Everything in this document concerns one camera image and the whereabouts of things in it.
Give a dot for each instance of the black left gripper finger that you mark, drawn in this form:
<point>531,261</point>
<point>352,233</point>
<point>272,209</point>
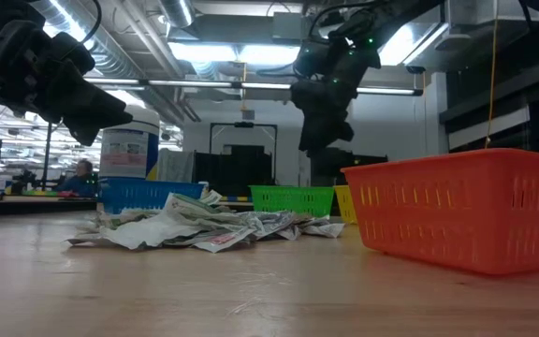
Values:
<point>86,136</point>
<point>94,105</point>

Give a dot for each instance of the yellow plastic basket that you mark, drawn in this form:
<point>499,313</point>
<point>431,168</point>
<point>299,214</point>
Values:
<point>346,203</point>

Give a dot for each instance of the plain white gauze packet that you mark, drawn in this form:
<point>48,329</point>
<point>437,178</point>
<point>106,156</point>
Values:
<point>211,196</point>

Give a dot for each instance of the orange plastic basket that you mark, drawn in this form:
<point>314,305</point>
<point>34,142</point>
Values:
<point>461,210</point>

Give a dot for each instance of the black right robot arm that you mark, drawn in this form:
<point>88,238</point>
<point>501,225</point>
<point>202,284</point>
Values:
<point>391,14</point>

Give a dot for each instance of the black cabinet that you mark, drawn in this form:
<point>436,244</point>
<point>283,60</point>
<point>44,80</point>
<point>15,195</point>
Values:
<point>358,171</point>

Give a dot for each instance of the person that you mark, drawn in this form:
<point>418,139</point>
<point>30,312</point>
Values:
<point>80,178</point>

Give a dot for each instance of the black pole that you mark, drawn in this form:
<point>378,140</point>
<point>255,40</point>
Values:
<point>47,154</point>

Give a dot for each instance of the white wipes canister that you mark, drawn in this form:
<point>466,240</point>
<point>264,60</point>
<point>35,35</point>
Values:
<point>129,154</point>

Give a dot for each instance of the yellow-green block strip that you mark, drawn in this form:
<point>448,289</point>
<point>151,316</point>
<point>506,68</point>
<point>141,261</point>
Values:
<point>47,192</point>

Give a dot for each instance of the grey ceiling box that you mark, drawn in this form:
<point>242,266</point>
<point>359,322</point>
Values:
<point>288,25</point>

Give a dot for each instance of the green plastic basket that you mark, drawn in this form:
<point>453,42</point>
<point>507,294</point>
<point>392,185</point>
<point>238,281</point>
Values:
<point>293,201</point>

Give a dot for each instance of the wooden background table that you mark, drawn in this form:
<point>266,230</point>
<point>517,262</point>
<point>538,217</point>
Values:
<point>40,198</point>

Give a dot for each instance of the blue plastic basket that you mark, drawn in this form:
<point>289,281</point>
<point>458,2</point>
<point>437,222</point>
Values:
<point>148,194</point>

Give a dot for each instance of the slanted ceiling light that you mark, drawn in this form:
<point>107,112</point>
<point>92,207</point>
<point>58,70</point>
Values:
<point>405,47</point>

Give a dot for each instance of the grey cover cloth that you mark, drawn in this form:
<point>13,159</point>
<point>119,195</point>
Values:
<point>176,166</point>

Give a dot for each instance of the long fluorescent light strip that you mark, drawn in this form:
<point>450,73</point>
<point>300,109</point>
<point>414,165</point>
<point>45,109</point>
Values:
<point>190,83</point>

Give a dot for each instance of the yellow-black striped bar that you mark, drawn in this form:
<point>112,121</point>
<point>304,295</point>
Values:
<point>232,199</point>

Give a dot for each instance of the large white packet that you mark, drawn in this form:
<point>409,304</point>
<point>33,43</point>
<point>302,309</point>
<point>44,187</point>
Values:
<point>148,231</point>

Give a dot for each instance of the ceiling light panel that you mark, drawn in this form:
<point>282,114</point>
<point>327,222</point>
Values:
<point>204,52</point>

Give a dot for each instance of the red-printed white packet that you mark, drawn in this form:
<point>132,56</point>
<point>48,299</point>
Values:
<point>222,239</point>

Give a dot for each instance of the large silver ventilation duct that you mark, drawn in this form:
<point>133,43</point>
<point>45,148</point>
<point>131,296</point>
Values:
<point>115,58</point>

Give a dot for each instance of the square wall vent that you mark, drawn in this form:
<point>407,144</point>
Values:
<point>248,114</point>

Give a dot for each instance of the black gantry frame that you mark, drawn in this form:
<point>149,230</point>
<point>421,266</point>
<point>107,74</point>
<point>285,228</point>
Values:
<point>243,125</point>

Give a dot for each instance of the small silver ventilation duct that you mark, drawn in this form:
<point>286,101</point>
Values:
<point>178,11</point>

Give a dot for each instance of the dark wall shelving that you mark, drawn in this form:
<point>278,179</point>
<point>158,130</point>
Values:
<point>508,93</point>

